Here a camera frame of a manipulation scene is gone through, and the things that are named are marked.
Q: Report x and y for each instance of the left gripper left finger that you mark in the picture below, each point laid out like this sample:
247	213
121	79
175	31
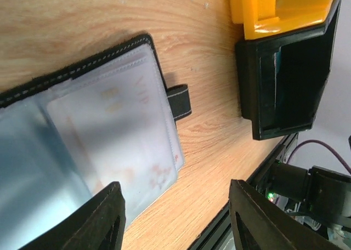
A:
98	224

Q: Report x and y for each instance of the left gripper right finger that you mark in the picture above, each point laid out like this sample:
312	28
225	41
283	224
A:
259	224

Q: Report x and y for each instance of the black leather card holder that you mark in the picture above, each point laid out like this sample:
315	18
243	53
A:
41	184

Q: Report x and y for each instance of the white patterned card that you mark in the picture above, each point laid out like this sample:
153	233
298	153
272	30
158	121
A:
119	127

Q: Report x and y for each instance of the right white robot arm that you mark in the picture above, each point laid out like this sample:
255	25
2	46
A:
324	194

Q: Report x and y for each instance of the black bin with teal cards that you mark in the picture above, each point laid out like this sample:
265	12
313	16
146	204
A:
306	59

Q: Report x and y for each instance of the teal card stack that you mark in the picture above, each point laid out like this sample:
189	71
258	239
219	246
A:
277	65

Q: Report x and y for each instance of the yellow bin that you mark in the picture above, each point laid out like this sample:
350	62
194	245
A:
263	18

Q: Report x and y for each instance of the black aluminium frame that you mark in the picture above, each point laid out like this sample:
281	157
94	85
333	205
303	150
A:
218	234

